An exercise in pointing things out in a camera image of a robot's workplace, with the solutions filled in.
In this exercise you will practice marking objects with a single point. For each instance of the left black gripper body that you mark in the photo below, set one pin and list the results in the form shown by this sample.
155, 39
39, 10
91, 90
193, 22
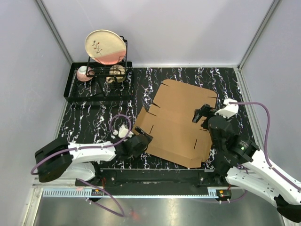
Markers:
137, 153

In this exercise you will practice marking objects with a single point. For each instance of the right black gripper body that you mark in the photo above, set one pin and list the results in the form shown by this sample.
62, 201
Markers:
207, 111

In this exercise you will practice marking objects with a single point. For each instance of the brown cardboard box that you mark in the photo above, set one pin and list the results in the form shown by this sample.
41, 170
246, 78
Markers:
169, 121

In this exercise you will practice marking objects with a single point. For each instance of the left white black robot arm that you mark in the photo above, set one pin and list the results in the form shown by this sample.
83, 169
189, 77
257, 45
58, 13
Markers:
62, 159

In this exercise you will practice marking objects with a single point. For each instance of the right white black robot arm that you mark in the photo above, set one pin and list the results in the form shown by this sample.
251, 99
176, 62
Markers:
241, 162

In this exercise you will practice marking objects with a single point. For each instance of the left small control box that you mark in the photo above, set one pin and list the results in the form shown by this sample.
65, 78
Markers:
97, 192

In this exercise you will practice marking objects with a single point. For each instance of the small control box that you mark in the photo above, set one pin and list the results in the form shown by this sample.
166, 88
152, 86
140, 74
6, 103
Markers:
225, 194
97, 192

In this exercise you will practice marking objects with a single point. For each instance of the right small control box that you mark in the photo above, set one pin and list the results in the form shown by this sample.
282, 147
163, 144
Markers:
225, 194

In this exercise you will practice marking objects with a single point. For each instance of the black marble pattern mat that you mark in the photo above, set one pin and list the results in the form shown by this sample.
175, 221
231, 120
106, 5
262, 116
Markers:
88, 122

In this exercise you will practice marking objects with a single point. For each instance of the beige ceramic cup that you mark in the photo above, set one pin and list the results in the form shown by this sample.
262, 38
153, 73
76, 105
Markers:
117, 72

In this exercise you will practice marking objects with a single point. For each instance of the pink white ceramic cup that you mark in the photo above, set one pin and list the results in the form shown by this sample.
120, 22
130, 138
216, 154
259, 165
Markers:
84, 73

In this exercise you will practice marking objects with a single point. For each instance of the cream pink floral plate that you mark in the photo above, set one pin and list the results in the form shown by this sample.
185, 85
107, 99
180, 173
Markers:
105, 47

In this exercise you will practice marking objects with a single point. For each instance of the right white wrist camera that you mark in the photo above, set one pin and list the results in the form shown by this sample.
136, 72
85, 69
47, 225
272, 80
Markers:
230, 108

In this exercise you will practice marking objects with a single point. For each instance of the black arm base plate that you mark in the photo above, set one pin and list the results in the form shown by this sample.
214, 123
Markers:
116, 177

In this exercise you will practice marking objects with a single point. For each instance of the slotted aluminium rail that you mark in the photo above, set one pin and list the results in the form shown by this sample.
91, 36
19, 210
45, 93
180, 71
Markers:
123, 192

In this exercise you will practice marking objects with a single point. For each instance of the black wire dish rack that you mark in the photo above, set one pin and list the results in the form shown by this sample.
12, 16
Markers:
98, 89

